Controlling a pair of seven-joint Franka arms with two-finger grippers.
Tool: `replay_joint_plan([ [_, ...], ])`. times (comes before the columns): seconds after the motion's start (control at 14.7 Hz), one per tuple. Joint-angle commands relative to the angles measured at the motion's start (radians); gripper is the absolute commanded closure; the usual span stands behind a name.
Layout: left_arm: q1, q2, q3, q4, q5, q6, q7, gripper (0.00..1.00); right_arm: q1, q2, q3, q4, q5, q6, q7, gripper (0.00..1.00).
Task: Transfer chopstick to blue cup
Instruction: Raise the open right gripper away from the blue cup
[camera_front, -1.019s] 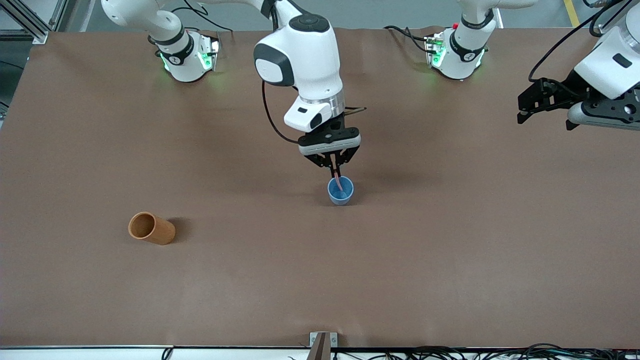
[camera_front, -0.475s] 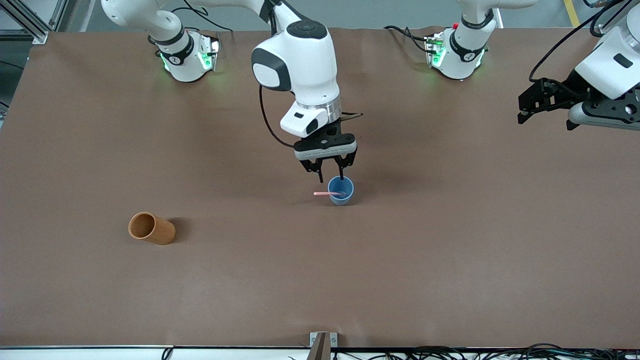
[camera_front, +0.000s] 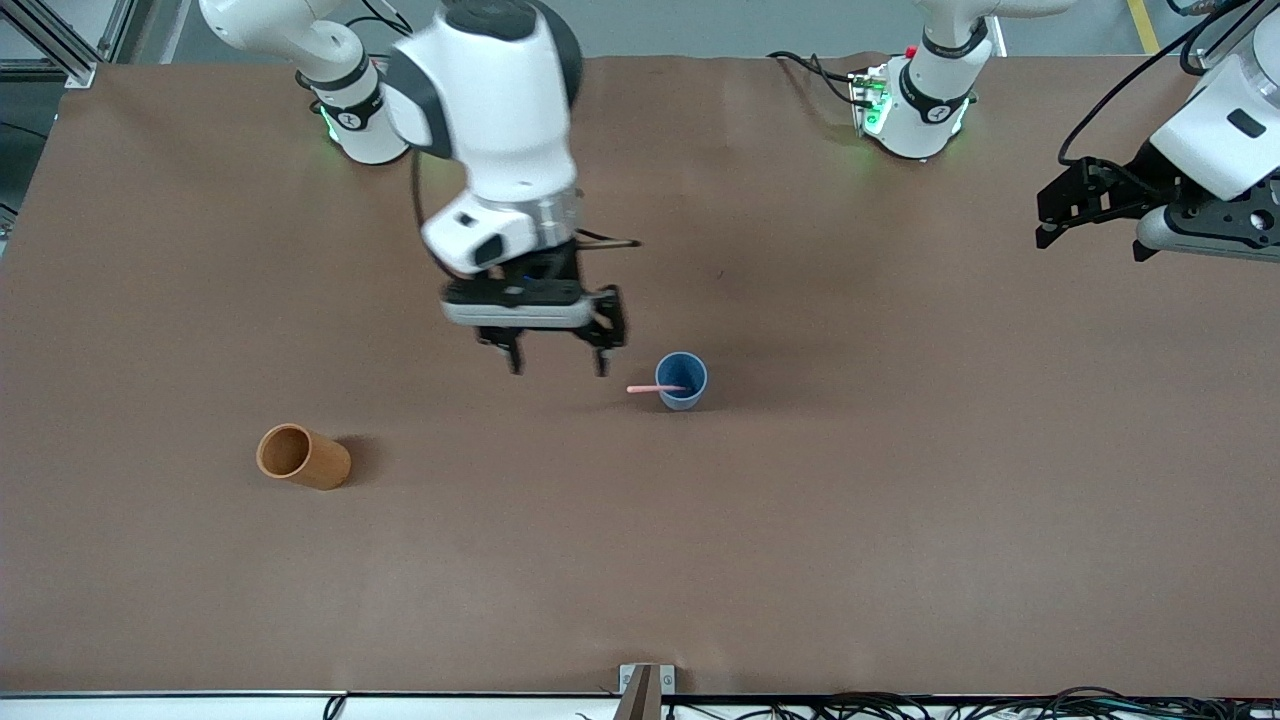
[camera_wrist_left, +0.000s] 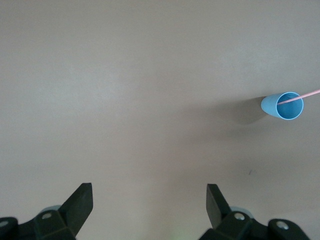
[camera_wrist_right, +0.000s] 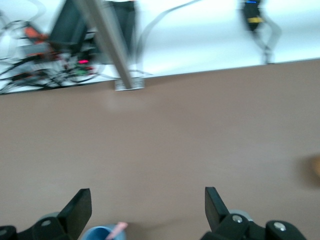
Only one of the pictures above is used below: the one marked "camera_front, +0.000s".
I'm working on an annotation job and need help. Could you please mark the blue cup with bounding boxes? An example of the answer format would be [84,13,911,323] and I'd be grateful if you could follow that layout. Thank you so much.
[654,351,710,412]

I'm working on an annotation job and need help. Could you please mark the orange wooden cup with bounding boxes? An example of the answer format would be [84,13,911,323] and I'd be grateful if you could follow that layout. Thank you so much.
[256,424,353,491]

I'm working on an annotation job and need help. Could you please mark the green lit left base box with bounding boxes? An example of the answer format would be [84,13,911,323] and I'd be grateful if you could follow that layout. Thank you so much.
[849,64,893,137]

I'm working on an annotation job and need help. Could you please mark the brown table cover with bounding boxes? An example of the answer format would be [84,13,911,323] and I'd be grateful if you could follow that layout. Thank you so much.
[0,55,1280,698]

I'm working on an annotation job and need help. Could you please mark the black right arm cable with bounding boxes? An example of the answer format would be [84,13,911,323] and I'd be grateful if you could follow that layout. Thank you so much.
[408,150,643,276]

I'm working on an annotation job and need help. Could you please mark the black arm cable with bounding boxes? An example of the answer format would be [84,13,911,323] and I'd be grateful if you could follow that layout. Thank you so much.
[408,150,643,276]
[1058,0,1259,167]

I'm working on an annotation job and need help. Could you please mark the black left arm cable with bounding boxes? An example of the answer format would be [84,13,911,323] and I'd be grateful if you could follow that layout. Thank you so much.
[1058,0,1259,167]

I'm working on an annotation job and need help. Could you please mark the black left base cable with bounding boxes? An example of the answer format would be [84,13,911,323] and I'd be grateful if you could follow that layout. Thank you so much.
[766,50,863,109]

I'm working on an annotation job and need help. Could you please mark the small metal bracket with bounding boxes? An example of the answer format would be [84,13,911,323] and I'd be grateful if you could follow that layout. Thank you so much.
[618,663,677,697]

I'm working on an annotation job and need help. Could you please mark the brown mount post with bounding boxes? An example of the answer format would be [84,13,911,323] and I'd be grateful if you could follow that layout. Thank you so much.
[612,665,663,720]

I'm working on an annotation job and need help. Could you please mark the aluminium frame profile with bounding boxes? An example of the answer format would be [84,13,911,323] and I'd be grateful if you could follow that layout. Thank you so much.
[0,0,138,91]

